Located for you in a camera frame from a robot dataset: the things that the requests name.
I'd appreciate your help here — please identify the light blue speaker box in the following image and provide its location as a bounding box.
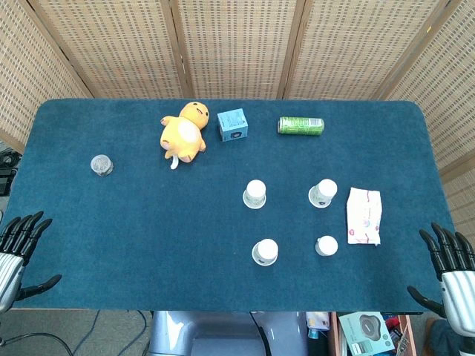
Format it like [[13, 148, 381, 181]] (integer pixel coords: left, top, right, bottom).
[[217, 108, 249, 142]]

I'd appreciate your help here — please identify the silver-blue robot torso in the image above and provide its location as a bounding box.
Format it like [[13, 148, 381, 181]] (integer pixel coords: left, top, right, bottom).
[[148, 310, 309, 356]]

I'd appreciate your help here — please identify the black equipment pile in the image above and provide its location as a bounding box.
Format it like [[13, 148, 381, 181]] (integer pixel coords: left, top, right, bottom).
[[0, 146, 22, 197]]

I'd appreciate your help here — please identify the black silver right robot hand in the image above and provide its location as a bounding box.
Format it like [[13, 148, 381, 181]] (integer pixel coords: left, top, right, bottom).
[[407, 221, 475, 335]]

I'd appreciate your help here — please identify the small colourful package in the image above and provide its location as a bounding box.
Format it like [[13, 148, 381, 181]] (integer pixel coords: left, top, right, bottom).
[[307, 311, 331, 340]]

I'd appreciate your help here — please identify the white pink tissue pack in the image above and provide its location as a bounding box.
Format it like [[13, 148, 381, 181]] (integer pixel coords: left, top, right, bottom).
[[346, 187, 383, 246]]

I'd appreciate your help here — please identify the teal gadget product box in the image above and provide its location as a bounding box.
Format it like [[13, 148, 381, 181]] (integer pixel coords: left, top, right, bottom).
[[338, 311, 396, 356]]

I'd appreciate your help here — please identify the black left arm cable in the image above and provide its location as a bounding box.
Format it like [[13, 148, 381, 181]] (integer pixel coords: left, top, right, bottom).
[[0, 332, 74, 356]]

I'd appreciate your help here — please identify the green drink can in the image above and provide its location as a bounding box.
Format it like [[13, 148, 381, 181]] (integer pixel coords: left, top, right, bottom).
[[276, 116, 326, 136]]

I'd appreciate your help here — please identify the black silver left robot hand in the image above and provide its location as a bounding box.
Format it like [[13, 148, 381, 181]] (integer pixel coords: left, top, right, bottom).
[[0, 211, 62, 314]]

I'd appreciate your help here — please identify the wooden storage crate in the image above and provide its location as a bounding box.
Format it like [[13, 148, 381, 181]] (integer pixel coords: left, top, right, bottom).
[[329, 311, 420, 356]]

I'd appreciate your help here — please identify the white floral paper cup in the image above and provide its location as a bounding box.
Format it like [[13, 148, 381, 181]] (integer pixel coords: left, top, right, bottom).
[[251, 238, 279, 267], [307, 178, 338, 208], [242, 179, 267, 210]]

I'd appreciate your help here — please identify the woven bamboo screen panel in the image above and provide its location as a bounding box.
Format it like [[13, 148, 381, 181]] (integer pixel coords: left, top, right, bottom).
[[284, 0, 461, 101], [384, 0, 475, 242], [0, 0, 94, 155], [169, 0, 307, 100], [27, 0, 194, 99]]

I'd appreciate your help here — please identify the yellow plush toy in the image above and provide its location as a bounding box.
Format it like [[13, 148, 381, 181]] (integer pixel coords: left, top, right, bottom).
[[160, 102, 209, 171]]

